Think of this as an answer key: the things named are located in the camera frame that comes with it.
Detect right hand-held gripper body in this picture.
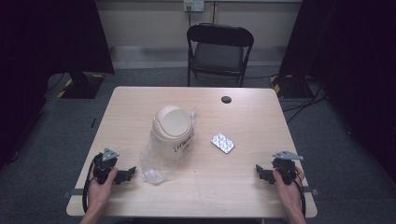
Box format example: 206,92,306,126
272,150,304,186

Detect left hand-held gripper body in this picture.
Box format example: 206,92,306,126
92,147,120,185

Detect person's right hand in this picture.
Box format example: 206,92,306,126
272,165,306,217

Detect person's left hand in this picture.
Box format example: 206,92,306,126
85,167,120,217

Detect clear plastic bag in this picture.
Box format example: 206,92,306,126
138,106,200,185

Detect silver blister pack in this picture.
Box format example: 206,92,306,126
209,132,236,155

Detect black stand base striped tape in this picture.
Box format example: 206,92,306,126
56,72,106,100
269,74,309,100

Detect dark curtain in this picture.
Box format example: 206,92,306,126
0,0,116,171
278,0,396,185

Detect black folding chair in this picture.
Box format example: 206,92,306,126
186,22,255,89

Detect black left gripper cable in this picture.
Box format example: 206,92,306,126
81,153,104,215

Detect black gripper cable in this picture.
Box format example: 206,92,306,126
279,167,308,218
81,153,104,215

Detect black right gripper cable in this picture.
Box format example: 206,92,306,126
279,167,308,218

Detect black floor cables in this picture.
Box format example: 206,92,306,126
279,76,329,125

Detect white wall socket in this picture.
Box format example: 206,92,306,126
183,0,205,13

